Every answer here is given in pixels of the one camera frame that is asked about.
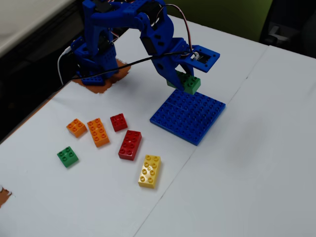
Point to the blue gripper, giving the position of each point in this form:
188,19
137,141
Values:
163,66

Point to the green 2x4 block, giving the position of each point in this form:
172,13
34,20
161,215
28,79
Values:
191,85

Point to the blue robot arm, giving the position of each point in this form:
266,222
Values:
158,32

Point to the red 2x2 block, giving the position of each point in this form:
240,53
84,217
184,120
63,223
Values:
119,122

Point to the red 2x4 block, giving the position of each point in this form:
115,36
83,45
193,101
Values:
129,145

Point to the orange 2x4 block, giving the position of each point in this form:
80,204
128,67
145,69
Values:
98,132

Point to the yellow 2x4 block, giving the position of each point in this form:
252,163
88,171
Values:
149,171

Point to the orange 2x2 block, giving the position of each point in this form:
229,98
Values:
77,128

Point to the green 2x2 block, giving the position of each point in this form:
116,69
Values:
67,156

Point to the green partition panel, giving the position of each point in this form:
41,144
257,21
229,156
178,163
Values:
222,14

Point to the white foam board sheet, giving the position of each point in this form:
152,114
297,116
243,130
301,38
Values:
74,209
247,172

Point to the white background table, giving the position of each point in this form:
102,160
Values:
24,19

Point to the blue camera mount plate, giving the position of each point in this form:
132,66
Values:
205,58

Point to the blue 8x8 base plate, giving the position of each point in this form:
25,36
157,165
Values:
187,118

